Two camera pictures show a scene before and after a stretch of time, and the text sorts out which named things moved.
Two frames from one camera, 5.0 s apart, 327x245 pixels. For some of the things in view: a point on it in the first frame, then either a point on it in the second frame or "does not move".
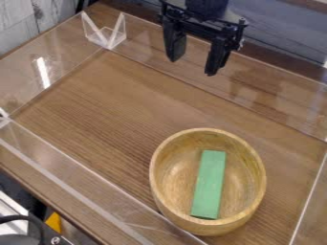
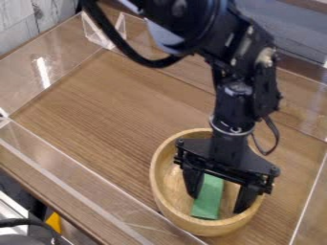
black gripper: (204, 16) to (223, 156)
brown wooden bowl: (173, 174) does not move
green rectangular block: (208, 186) does not move
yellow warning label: (53, 222) does not move
